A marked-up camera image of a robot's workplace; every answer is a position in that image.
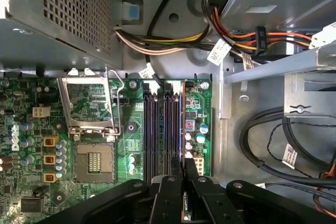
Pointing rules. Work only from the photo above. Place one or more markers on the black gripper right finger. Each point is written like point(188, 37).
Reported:
point(210, 195)

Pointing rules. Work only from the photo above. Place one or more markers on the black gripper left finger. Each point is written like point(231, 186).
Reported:
point(170, 192)

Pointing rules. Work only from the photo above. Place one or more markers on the CPU socket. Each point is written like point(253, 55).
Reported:
point(81, 174)

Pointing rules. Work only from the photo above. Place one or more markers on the green motherboard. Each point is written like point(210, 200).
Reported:
point(131, 108)

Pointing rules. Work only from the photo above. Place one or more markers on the metal socket cover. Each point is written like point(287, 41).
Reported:
point(63, 100)

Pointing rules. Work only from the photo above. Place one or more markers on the blue white case clip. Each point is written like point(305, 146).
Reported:
point(133, 12)

